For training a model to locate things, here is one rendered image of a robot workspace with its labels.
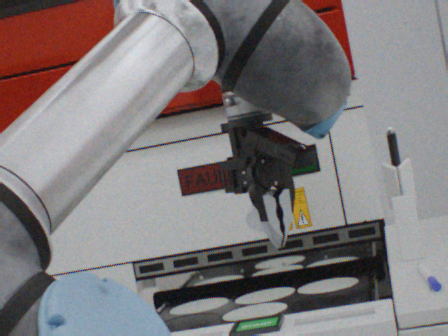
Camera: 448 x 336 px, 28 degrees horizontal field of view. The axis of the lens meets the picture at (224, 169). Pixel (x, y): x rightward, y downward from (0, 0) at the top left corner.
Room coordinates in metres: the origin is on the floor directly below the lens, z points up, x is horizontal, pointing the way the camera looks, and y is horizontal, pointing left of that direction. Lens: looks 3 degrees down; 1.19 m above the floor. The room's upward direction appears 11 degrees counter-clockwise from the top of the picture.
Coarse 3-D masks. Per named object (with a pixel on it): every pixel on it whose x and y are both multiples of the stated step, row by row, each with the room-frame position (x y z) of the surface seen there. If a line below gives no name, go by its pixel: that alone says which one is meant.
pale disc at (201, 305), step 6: (198, 300) 1.52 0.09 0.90; (204, 300) 1.51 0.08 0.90; (210, 300) 1.50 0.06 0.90; (216, 300) 1.49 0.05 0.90; (222, 300) 1.48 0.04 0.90; (180, 306) 1.50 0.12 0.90; (186, 306) 1.49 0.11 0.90; (192, 306) 1.48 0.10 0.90; (198, 306) 1.47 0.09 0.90; (204, 306) 1.46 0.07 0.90; (210, 306) 1.45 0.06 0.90; (216, 306) 1.44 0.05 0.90; (174, 312) 1.46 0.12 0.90; (180, 312) 1.45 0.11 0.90; (186, 312) 1.44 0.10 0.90; (192, 312) 1.43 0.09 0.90
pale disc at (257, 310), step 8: (256, 304) 1.40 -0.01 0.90; (264, 304) 1.39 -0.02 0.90; (272, 304) 1.38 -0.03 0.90; (280, 304) 1.37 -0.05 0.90; (232, 312) 1.38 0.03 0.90; (240, 312) 1.36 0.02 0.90; (248, 312) 1.35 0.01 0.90; (256, 312) 1.34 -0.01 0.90; (264, 312) 1.33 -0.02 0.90; (272, 312) 1.32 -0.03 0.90; (232, 320) 1.32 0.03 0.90
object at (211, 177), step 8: (200, 168) 1.57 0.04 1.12; (208, 168) 1.57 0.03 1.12; (216, 168) 1.57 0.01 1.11; (184, 176) 1.58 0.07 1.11; (192, 176) 1.58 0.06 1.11; (200, 176) 1.57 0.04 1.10; (208, 176) 1.57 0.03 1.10; (216, 176) 1.57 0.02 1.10; (184, 184) 1.58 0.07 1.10; (192, 184) 1.58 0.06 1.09; (200, 184) 1.58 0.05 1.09; (208, 184) 1.57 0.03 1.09; (216, 184) 1.57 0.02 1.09; (184, 192) 1.58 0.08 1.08
